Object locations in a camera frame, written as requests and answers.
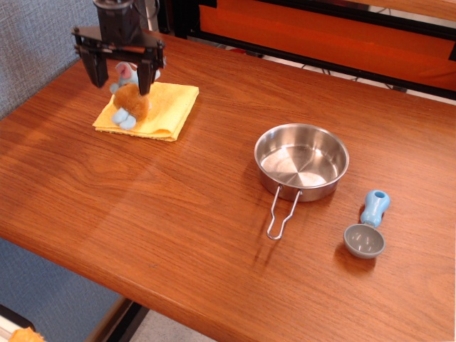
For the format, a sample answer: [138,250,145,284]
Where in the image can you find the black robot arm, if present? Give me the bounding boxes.
[72,1,165,95]

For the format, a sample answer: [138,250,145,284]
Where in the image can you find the blue and brown plush toy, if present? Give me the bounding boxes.
[109,61,152,130]

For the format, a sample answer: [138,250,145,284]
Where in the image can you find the stainless steel pan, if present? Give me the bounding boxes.
[254,123,350,240]

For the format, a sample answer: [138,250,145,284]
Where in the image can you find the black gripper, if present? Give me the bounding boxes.
[71,3,166,95]

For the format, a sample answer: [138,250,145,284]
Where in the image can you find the blue handled grey scoop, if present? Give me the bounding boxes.
[343,190,390,259]

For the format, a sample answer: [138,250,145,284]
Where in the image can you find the orange fuzzy object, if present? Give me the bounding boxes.
[9,327,45,342]

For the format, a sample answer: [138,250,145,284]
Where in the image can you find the folded yellow towel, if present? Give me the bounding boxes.
[93,82,199,141]

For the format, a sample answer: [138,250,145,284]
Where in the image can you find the orange panel black frame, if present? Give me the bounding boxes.
[157,1,455,99]

